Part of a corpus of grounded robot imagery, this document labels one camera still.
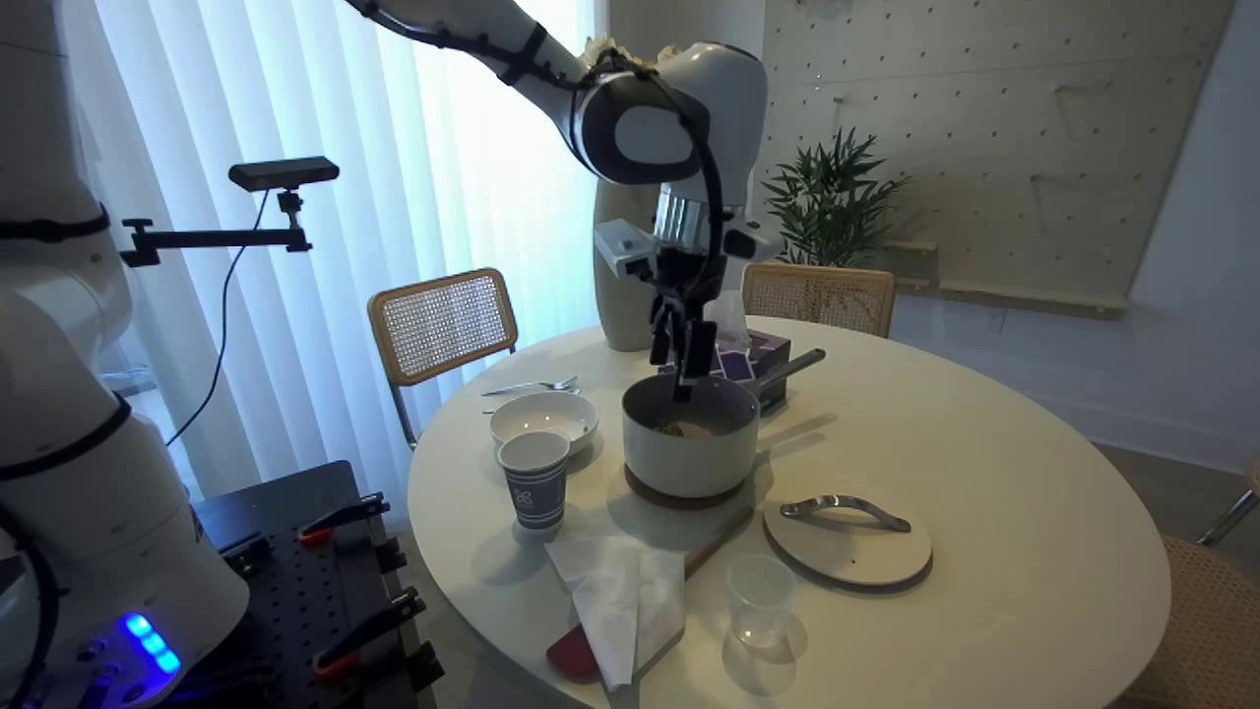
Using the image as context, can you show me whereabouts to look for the white ceramic bowl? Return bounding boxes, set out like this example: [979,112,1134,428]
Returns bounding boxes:
[488,391,598,452]

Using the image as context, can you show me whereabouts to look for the purple tissue box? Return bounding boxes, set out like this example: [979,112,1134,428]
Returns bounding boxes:
[716,332,790,411]

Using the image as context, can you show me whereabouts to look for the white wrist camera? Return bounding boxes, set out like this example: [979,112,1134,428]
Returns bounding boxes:
[596,219,655,278]

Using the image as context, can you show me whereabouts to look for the clear drinking glass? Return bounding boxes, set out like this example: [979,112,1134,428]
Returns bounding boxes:
[726,554,803,663]

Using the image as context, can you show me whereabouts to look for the round wooden trivet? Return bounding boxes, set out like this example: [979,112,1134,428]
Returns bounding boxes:
[625,470,753,508]

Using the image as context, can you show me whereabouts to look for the white pot lid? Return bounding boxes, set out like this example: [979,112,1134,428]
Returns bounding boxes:
[758,494,933,592]

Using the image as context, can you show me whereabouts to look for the blue white paper cup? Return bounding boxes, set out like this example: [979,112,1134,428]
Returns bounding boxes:
[496,432,572,533]

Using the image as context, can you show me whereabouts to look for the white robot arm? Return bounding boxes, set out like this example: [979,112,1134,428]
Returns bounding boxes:
[348,0,769,383]

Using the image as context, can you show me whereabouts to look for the woven cane chair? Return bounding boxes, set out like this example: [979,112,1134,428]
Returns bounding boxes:
[366,267,521,439]

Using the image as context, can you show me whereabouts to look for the red silicone spatula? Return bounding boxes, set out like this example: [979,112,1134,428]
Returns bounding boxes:
[547,628,676,684]

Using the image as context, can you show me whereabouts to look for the silver fork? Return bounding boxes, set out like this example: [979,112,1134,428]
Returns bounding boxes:
[481,378,577,399]

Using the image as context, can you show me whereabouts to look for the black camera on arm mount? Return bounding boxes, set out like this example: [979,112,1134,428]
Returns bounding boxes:
[121,152,340,267]

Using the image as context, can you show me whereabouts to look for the potted green plant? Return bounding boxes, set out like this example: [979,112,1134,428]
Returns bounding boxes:
[764,129,903,267]

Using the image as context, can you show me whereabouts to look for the beige upholstered chair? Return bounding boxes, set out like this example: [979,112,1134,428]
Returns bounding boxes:
[743,261,892,335]

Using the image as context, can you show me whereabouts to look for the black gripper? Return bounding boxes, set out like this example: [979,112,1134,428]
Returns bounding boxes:
[651,250,726,378]

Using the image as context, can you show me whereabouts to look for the black equipment cart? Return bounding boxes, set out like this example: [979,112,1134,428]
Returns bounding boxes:
[160,461,445,709]

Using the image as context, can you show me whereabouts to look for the white pot with handle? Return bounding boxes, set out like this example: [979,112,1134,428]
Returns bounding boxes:
[621,352,823,496]

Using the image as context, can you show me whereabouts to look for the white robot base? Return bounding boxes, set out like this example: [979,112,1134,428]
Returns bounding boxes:
[0,0,248,709]

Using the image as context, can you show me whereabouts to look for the white paper napkin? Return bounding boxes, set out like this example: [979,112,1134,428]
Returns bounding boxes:
[547,536,684,688]

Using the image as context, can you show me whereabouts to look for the wooden cutting board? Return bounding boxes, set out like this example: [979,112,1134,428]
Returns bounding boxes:
[558,458,758,558]

